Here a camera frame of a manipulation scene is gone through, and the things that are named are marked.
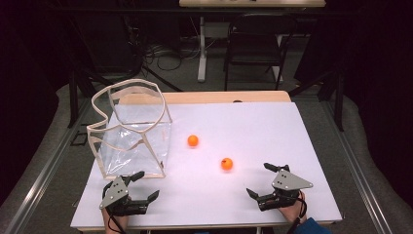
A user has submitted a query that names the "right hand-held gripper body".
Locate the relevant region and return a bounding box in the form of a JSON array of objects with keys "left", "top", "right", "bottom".
[{"left": 256, "top": 170, "right": 315, "bottom": 213}]

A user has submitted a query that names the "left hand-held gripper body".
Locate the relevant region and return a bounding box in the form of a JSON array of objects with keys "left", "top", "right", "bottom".
[{"left": 98, "top": 175, "right": 151, "bottom": 217}]

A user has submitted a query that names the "clear bag with beige trim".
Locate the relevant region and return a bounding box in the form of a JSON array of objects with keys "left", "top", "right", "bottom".
[{"left": 86, "top": 78, "right": 173, "bottom": 180}]

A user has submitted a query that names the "orange ball with dark mark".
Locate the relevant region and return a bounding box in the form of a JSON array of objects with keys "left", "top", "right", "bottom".
[{"left": 220, "top": 157, "right": 234, "bottom": 172}]

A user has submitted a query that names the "person's left hand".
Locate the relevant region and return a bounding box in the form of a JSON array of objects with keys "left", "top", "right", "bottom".
[{"left": 101, "top": 209, "right": 130, "bottom": 230}]

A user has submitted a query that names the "person's right hand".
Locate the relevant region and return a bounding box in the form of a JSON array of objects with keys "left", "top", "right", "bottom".
[{"left": 278, "top": 190, "right": 307, "bottom": 224}]

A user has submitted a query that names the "white board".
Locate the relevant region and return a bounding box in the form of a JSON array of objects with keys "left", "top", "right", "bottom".
[{"left": 70, "top": 101, "right": 344, "bottom": 229}]

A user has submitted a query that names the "black metal stand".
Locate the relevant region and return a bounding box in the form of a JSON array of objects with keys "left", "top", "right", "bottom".
[
  {"left": 287, "top": 66, "right": 346, "bottom": 133},
  {"left": 66, "top": 64, "right": 113, "bottom": 129}
]

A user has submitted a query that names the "black tripod leg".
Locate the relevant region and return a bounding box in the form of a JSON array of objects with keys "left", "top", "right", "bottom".
[{"left": 141, "top": 64, "right": 183, "bottom": 93}]

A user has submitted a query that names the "black chair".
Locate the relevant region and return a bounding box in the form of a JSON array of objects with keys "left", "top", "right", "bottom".
[{"left": 222, "top": 13, "right": 298, "bottom": 93}]

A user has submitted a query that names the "white-legged desk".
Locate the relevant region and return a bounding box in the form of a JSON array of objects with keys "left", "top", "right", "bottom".
[{"left": 178, "top": 0, "right": 327, "bottom": 83}]

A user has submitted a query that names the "right hand-held gripper cable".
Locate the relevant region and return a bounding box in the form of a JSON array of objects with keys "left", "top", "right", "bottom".
[{"left": 285, "top": 191, "right": 308, "bottom": 234}]

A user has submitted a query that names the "hand-held gripper cable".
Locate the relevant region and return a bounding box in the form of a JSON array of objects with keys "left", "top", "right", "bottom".
[
  {"left": 285, "top": 191, "right": 308, "bottom": 234},
  {"left": 106, "top": 208, "right": 128, "bottom": 234}
]

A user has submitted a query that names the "left hand-held gripper cable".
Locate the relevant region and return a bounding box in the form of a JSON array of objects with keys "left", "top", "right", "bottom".
[{"left": 106, "top": 208, "right": 128, "bottom": 234}]

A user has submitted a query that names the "small black floor frame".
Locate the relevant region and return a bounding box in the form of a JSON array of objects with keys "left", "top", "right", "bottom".
[{"left": 70, "top": 130, "right": 89, "bottom": 147}]

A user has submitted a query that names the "grey metal floor rail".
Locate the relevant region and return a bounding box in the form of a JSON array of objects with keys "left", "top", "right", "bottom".
[
  {"left": 3, "top": 97, "right": 93, "bottom": 234},
  {"left": 320, "top": 100, "right": 394, "bottom": 234}
]

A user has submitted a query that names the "bundle of floor cables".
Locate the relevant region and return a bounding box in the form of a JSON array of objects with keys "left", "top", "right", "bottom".
[{"left": 142, "top": 40, "right": 200, "bottom": 72}]

